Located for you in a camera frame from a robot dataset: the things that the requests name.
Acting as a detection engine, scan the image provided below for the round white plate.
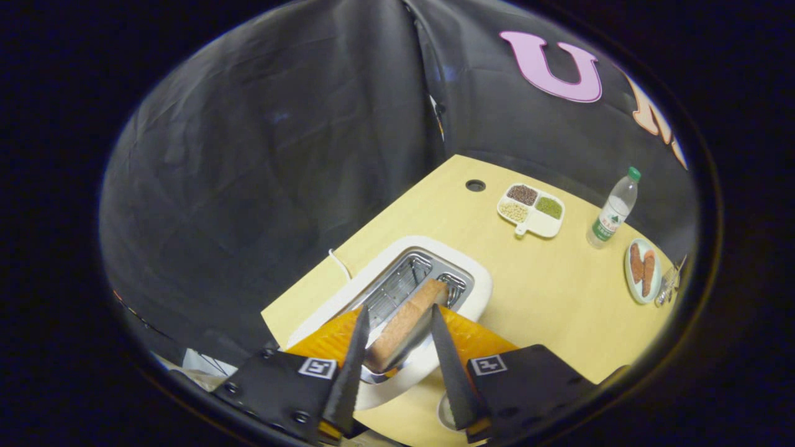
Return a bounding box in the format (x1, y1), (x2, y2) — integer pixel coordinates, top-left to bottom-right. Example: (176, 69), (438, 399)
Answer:
(437, 391), (461, 433)

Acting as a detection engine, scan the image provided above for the clear water bottle green cap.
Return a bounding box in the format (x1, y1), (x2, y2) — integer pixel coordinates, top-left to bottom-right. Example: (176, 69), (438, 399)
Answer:
(586, 166), (642, 250)

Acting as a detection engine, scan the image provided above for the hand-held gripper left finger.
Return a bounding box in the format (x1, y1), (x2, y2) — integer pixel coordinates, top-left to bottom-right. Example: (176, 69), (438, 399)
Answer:
(211, 304), (371, 445)

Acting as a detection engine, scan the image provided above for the white toaster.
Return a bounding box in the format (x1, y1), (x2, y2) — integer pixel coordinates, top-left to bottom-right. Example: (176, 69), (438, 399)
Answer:
(286, 235), (493, 410)

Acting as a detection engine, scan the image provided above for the white toaster cable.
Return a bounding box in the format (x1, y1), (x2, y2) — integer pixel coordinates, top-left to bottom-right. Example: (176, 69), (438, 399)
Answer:
(328, 248), (352, 280)

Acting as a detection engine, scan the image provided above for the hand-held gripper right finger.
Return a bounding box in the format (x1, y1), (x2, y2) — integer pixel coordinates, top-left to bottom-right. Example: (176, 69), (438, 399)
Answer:
(430, 304), (600, 443)

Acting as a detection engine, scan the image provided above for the white divided bean tray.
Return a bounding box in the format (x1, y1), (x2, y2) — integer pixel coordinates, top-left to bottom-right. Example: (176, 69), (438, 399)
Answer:
(496, 183), (566, 239)

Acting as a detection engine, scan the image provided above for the light blue plate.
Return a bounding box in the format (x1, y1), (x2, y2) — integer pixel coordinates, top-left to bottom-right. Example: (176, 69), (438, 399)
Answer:
(624, 238), (663, 305)

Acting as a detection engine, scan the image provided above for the toasted bread slice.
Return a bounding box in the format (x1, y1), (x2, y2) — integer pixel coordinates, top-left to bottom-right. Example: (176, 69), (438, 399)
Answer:
(363, 279), (449, 373)

